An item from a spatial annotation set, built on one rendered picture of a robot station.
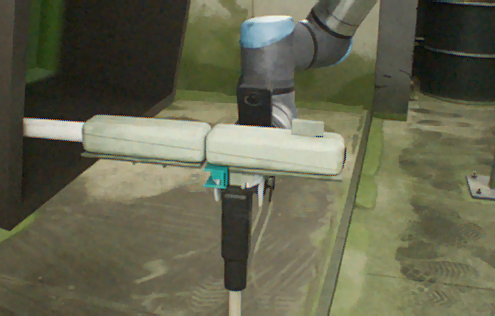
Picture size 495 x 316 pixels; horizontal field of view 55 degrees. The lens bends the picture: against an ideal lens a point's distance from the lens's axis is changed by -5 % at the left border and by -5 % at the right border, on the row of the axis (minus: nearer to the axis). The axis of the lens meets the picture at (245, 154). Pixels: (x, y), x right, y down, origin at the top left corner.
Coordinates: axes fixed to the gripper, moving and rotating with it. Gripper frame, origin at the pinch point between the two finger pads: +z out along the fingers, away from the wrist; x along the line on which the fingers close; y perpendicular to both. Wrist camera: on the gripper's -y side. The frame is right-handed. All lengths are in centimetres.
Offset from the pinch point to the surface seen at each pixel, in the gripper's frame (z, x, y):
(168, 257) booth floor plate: -53, 26, 47
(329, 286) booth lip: -48, -15, 45
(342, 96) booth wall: -207, -18, 35
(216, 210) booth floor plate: -82, 20, 46
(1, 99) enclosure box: 9.8, 23.0, -9.3
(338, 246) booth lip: -67, -17, 45
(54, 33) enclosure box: -51, 52, -9
